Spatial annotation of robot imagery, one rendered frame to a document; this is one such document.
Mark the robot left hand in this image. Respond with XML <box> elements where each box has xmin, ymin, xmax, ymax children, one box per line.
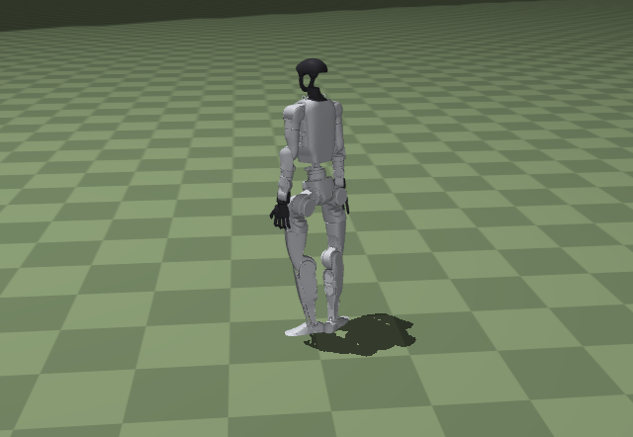
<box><xmin>270</xmin><ymin>192</ymin><xmax>291</xmax><ymax>229</ymax></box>

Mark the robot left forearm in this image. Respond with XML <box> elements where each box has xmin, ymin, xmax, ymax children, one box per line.
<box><xmin>278</xmin><ymin>148</ymin><xmax>296</xmax><ymax>202</ymax></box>

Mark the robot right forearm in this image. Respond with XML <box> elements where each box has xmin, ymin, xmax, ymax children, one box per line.
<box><xmin>331</xmin><ymin>147</ymin><xmax>345</xmax><ymax>187</ymax></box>

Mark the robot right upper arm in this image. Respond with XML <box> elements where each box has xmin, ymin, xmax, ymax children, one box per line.
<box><xmin>332</xmin><ymin>101</ymin><xmax>344</xmax><ymax>154</ymax></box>

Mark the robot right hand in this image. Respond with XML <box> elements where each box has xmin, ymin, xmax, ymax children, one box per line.
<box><xmin>333</xmin><ymin>178</ymin><xmax>349</xmax><ymax>215</ymax></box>

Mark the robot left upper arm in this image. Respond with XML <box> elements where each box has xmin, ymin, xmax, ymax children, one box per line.
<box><xmin>279</xmin><ymin>104</ymin><xmax>306</xmax><ymax>161</ymax></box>

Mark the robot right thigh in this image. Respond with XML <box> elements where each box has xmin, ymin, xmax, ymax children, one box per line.
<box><xmin>320</xmin><ymin>185</ymin><xmax>347</xmax><ymax>269</ymax></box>

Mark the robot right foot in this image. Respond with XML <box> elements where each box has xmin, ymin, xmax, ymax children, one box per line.
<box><xmin>323</xmin><ymin>316</ymin><xmax>349</xmax><ymax>333</ymax></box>

